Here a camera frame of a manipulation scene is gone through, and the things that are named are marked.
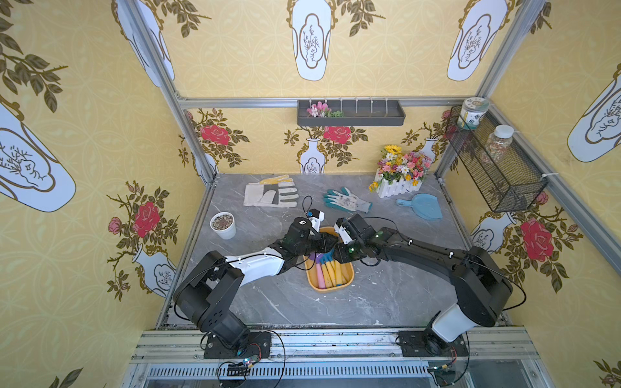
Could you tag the light blue dustpan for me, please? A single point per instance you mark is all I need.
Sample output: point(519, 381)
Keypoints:
point(425, 206)

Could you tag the teal white garden glove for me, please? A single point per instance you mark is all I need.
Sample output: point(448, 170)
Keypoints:
point(346, 201)

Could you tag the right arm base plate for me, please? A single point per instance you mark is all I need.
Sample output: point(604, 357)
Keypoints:
point(427, 344)

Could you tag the white cup with pebbles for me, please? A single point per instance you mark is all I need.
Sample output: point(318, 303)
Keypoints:
point(223, 224)

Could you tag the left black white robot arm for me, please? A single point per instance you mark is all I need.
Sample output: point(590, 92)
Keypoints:
point(206, 294)

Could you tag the white grey leather work glove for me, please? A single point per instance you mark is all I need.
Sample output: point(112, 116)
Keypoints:
point(275, 192)

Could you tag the yellow plastic storage box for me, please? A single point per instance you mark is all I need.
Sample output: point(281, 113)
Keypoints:
point(308, 267)

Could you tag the purple rake pink handle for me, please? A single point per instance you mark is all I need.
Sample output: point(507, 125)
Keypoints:
point(318, 271)

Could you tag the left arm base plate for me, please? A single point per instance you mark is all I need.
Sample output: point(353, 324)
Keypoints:
point(256, 343)

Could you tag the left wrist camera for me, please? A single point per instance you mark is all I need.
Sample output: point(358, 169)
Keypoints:
point(316, 217)

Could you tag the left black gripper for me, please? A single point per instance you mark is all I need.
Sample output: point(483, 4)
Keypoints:
point(314, 242)

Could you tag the small pink flowers on shelf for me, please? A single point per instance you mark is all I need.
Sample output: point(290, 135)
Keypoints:
point(320, 109)

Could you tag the grey wall shelf tray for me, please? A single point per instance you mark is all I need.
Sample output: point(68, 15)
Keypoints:
point(358, 112)

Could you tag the clear jar white lid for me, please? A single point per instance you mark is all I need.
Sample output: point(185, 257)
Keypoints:
point(497, 144)

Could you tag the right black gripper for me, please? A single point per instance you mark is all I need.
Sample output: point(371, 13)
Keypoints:
point(340, 247)

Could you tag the aluminium front rail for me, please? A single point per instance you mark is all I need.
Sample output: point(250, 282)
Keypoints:
point(484, 357)

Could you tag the black wire mesh basket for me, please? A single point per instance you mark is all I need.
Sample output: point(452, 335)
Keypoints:
point(508, 183)

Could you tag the jar with green label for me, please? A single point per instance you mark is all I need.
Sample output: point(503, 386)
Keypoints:
point(472, 112)

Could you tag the blue rake yellow handle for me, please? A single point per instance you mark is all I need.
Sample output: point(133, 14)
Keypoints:
point(325, 273)
point(330, 267)
point(340, 277)

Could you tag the white fence flower planter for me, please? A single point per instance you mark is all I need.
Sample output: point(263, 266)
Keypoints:
point(400, 172)

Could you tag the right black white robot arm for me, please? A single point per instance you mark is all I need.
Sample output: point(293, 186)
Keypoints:
point(481, 289)

